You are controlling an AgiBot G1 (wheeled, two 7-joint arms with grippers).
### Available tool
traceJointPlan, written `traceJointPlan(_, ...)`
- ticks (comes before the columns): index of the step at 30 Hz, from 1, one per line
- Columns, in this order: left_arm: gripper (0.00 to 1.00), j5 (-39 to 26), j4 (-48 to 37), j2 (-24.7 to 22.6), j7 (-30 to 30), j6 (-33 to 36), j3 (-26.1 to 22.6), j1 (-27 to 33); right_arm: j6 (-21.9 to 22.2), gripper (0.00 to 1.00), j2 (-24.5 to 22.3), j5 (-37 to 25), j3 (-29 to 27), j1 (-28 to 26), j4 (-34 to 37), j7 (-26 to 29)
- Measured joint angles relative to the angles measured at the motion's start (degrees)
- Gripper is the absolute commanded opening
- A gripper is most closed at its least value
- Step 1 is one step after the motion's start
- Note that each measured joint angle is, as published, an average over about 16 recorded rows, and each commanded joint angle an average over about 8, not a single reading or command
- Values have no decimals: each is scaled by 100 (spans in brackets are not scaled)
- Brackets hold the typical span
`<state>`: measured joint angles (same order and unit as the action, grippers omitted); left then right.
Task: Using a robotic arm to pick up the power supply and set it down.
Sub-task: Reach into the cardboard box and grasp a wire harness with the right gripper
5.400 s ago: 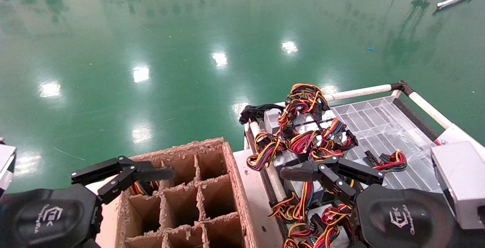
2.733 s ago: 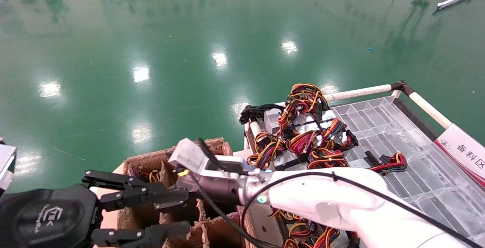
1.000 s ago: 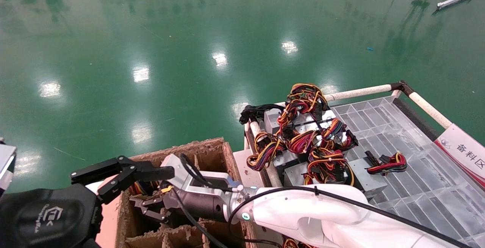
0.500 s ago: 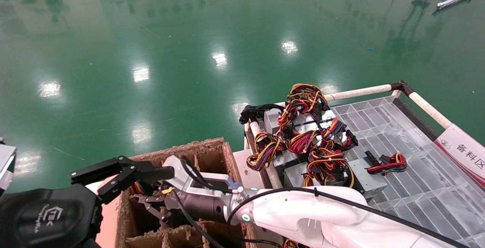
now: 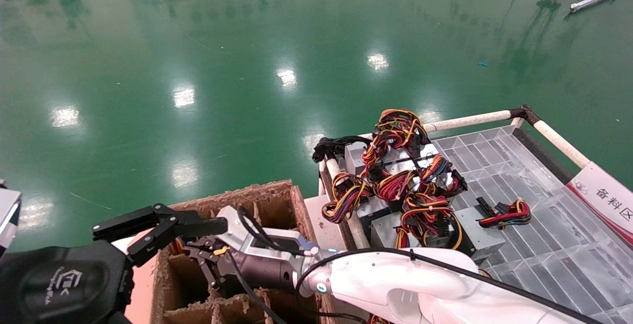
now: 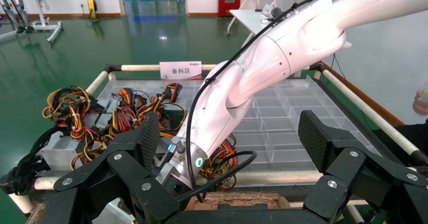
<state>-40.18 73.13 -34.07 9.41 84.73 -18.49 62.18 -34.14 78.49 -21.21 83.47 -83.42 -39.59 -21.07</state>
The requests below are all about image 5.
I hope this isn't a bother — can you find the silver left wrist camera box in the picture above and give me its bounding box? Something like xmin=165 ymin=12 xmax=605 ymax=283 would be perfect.
xmin=0 ymin=182 xmax=22 ymax=258

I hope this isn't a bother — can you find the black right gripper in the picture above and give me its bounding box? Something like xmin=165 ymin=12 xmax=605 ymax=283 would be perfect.
xmin=184 ymin=237 xmax=300 ymax=294

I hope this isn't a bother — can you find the brown cardboard divider box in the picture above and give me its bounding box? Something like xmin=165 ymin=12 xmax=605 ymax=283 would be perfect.
xmin=149 ymin=180 xmax=338 ymax=324

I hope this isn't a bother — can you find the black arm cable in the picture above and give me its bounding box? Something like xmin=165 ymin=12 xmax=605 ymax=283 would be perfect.
xmin=296 ymin=247 xmax=594 ymax=324

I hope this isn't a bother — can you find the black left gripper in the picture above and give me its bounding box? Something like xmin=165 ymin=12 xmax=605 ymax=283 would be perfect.
xmin=0 ymin=241 xmax=134 ymax=324

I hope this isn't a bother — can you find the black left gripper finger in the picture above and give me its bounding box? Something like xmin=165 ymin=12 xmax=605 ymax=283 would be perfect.
xmin=91 ymin=204 xmax=229 ymax=267

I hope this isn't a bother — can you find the white red rack sign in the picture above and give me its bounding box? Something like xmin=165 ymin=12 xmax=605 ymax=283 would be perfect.
xmin=566 ymin=162 xmax=633 ymax=245

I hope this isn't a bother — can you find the black cable bundle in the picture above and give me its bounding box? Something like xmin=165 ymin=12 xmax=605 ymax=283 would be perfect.
xmin=313 ymin=135 xmax=372 ymax=164

